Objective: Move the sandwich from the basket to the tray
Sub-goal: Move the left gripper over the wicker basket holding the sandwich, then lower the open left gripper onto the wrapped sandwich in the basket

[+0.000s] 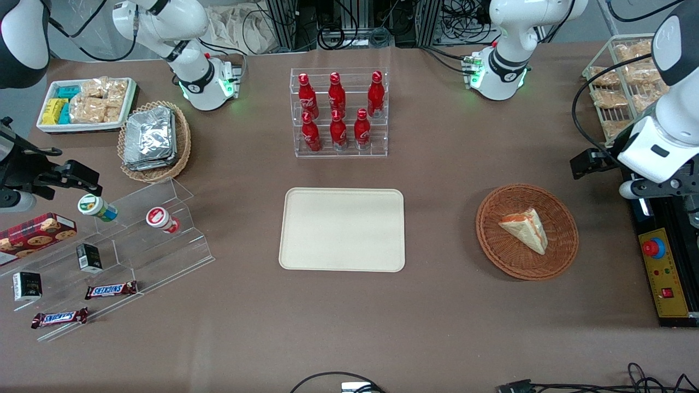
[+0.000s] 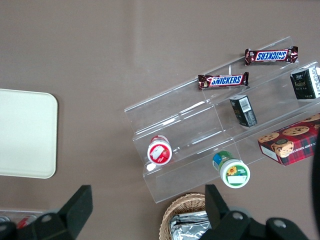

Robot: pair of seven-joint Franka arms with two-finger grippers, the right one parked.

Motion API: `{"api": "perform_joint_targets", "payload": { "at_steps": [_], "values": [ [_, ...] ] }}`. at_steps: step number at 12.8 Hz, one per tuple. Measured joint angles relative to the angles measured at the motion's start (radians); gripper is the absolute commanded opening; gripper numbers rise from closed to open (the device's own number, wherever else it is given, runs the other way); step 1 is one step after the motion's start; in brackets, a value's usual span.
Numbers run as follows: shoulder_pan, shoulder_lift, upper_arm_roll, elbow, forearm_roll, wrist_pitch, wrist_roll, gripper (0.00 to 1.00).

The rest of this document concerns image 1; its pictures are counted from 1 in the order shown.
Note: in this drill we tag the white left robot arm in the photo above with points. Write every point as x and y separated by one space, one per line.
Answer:
508 33

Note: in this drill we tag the small black carton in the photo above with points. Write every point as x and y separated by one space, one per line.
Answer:
89 258
27 286

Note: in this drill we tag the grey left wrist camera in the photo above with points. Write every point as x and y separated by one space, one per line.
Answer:
650 188

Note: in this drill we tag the red tartan cookie box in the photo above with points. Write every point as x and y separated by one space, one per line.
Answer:
35 234

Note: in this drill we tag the clear acrylic stepped display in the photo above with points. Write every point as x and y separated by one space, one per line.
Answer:
142 256

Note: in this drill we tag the round brown wicker basket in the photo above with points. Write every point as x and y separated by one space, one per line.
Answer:
502 245

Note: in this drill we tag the white rectangular snack bin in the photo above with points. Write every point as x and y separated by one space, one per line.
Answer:
82 126

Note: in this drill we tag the yellow snack packet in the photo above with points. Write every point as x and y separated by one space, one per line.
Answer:
53 111

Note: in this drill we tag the clear acrylic bottle rack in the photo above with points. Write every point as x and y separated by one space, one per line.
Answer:
349 153

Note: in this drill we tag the Snickers chocolate bar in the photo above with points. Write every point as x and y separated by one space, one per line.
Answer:
111 290
59 318

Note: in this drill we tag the teal snack packet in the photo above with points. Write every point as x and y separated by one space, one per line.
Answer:
65 113
68 92

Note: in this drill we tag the red cola bottle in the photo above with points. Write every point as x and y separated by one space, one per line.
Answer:
362 132
338 134
337 97
311 136
375 97
307 98

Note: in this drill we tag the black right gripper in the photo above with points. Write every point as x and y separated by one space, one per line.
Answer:
23 173

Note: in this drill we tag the triangle sandwich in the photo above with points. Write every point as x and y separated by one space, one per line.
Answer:
527 228

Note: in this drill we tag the beige rectangular tray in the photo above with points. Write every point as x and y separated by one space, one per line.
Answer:
342 229

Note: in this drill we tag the yellow control panel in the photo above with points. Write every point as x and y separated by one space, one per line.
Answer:
663 278

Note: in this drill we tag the stack of foil containers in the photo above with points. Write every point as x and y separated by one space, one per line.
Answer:
148 139

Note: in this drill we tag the wrapped bread pack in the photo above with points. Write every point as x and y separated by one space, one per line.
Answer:
603 76
641 73
633 51
609 99
617 128
647 101

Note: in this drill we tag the clear-wrapped rice cracker pack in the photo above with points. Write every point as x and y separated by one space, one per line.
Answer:
94 88
87 110
113 112
117 90

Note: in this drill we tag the red emergency stop button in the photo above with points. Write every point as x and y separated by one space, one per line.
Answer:
653 248

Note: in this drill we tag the small white device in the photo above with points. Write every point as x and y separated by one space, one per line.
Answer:
355 387

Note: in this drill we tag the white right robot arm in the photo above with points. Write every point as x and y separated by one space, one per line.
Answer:
164 22

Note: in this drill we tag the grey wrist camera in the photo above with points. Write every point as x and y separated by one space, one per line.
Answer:
650 188
16 202

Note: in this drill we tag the aluminium frame post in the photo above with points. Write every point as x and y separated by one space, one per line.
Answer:
281 24
428 22

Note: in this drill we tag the green-lidded yogurt cup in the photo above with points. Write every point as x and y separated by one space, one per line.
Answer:
95 207

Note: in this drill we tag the red-lidded yogurt cup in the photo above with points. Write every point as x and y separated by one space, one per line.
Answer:
161 219

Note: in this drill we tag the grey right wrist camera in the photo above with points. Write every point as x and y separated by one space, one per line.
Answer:
16 202

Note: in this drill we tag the oval wicker basket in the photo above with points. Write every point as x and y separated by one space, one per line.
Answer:
183 142

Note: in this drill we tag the black control box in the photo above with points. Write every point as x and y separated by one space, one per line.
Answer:
680 322

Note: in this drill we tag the crumpled clear plastic sheet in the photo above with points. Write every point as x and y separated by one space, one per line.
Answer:
240 27

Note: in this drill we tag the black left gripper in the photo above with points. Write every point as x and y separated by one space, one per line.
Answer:
605 161

